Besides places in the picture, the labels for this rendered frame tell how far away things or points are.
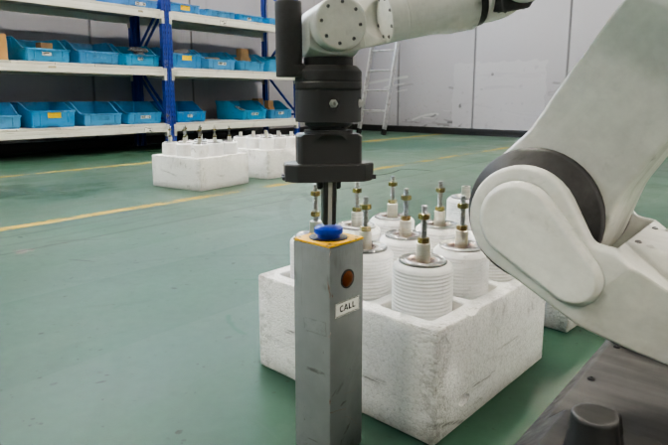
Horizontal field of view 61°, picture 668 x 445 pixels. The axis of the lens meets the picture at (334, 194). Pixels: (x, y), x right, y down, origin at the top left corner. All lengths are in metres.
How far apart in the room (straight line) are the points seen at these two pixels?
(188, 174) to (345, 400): 2.48
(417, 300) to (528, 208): 0.34
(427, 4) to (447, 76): 7.31
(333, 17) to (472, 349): 0.54
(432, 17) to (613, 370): 0.49
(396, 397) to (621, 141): 0.52
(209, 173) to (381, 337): 2.39
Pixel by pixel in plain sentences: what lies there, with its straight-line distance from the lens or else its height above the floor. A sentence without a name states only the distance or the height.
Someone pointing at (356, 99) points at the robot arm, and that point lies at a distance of 0.74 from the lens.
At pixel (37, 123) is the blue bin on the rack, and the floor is 0.29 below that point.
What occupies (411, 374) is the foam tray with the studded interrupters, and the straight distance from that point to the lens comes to 0.89.
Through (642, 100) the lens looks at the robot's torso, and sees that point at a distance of 0.61.
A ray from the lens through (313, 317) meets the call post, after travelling 0.79.
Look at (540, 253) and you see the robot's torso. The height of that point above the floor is 0.35.
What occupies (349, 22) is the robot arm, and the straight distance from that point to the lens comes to 0.71.
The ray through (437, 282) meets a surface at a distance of 0.88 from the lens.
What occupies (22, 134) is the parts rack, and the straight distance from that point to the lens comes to 5.18.
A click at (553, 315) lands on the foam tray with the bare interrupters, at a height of 0.03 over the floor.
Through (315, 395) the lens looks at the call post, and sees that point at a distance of 0.84.
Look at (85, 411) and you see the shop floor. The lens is 1.07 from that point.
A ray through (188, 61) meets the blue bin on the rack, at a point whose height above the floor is 0.86.
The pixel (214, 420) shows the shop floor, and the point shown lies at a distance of 0.99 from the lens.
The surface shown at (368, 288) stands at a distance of 0.95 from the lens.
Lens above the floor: 0.51
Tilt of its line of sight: 10 degrees down
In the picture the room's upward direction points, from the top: straight up
